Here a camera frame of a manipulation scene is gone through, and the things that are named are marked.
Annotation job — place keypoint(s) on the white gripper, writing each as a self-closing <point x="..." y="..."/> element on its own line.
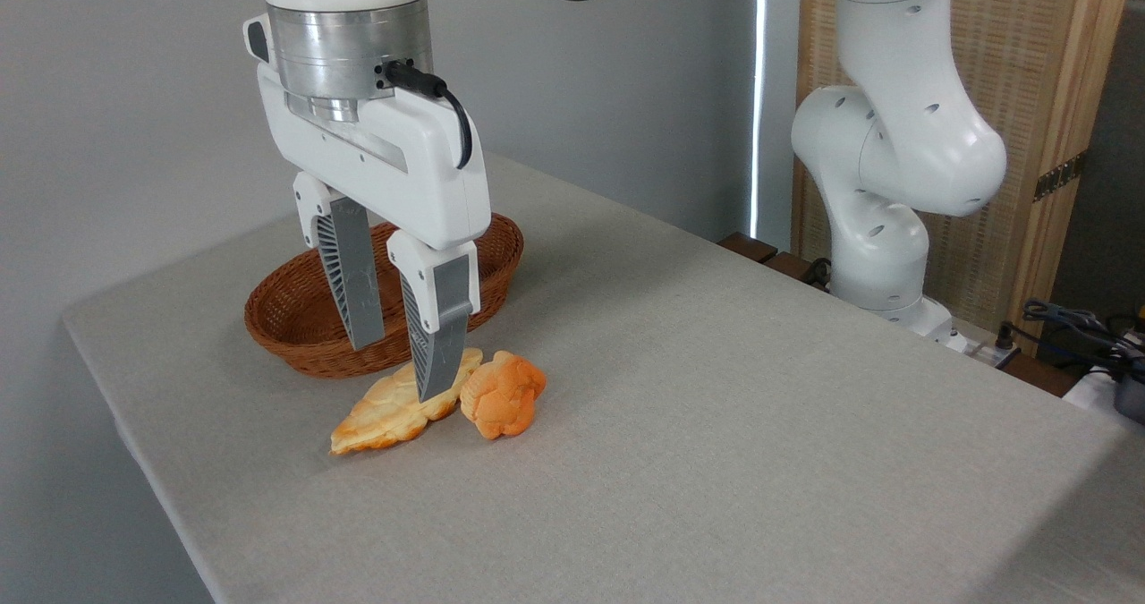
<point x="420" y="183"/>

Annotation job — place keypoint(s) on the brass screen hinge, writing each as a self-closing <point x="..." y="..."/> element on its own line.
<point x="1060" y="175"/>

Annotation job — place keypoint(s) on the grey tablecloth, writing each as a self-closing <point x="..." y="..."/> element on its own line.
<point x="716" y="452"/>

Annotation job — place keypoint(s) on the long pale croissant bread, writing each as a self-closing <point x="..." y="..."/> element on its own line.
<point x="385" y="416"/>

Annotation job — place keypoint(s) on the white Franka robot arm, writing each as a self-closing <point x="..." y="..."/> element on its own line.
<point x="894" y="139"/>

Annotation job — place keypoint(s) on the brown wicker basket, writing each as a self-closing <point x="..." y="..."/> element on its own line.
<point x="291" y="318"/>

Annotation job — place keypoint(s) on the wooden rattan folding screen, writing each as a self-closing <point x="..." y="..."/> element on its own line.
<point x="1029" y="67"/>

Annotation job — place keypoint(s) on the round orange bread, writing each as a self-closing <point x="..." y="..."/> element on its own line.
<point x="501" y="398"/>

